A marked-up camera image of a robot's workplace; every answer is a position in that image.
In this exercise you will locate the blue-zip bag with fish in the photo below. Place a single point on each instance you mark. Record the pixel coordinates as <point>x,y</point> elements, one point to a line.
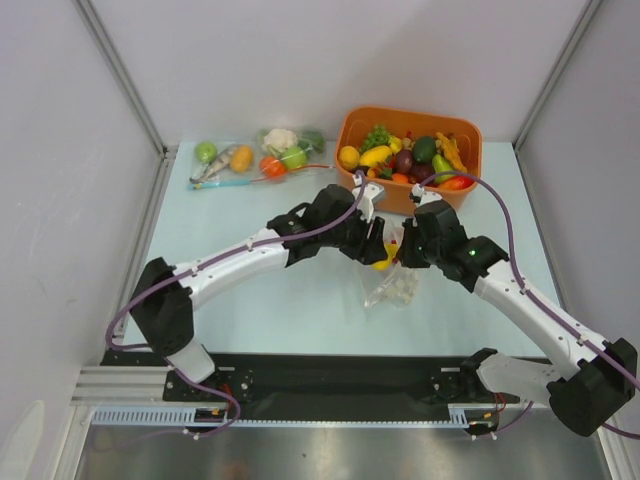
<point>225,178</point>

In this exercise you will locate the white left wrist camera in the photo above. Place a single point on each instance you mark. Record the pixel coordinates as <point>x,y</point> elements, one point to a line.
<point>366,197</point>

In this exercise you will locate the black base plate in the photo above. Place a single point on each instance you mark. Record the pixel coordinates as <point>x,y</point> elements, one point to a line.
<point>331,388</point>

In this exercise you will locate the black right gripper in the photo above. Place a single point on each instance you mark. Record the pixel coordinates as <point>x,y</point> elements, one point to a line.
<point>417,245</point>

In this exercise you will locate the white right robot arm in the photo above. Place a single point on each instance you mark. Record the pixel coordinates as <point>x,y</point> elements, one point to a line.
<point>586,379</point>

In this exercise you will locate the fake green broccoli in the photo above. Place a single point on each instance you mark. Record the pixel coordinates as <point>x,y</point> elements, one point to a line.
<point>312,141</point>

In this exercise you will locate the fake dark plum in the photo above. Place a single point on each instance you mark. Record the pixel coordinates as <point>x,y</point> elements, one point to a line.
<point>420,172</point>

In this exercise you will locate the fake white cauliflower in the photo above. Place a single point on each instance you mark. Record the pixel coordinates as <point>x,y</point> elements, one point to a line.
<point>276,141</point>

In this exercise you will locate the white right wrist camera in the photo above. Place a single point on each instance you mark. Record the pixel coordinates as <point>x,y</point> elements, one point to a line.
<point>421,196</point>

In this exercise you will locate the yellow fake pear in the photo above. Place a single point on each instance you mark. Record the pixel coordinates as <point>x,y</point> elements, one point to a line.
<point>349,157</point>

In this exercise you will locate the orange fake bell pepper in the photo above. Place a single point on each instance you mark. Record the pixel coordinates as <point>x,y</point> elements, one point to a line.
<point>390,259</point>

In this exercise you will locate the fake grey fish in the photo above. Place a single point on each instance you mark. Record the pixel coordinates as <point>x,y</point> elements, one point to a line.
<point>221,162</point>

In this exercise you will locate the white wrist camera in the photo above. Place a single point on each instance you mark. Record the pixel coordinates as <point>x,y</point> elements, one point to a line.
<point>421,196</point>
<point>366,197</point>

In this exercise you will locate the fake green lime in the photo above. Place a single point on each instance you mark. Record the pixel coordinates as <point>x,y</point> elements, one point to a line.
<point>294,158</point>

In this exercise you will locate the fake brown potato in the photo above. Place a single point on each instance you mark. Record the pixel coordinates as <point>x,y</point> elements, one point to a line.
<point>242,159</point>

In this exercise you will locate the fake orange tomato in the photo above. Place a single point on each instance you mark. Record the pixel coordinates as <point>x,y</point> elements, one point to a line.
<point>271,167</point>

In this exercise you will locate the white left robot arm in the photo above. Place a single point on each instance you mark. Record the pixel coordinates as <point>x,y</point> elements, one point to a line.
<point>166,297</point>

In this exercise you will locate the fake purple passion fruit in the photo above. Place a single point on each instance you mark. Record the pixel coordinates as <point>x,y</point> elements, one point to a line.
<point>403,161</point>

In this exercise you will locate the fake red orange mango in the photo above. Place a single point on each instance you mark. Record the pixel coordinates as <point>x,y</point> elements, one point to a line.
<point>456,183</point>

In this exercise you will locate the fake green avocado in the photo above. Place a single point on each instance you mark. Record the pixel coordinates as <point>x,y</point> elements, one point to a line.
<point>424,149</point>

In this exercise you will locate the green fake apple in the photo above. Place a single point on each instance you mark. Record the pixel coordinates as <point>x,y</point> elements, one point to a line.
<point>205,152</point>

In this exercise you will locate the fake orange ginger root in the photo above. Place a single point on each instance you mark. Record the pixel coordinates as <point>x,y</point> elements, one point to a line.
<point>449,150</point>

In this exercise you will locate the orange plastic bin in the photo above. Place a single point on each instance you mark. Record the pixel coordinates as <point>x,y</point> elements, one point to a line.
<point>405,128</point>

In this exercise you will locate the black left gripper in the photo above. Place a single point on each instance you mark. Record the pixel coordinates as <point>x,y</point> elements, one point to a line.
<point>368,251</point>

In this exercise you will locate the fake green grapes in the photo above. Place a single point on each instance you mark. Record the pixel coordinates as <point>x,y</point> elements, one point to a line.
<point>377,136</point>

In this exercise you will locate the fake yellow mango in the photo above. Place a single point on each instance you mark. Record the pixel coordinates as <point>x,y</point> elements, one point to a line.
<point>375,156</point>

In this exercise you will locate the clear zip top bag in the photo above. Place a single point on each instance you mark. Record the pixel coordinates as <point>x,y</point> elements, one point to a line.
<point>397,285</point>

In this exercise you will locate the fake green pear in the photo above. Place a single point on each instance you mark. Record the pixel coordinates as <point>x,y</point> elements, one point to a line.
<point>441,164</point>

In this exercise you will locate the red-zip bag with vegetables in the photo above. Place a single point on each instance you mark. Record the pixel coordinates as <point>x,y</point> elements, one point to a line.
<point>317,164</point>

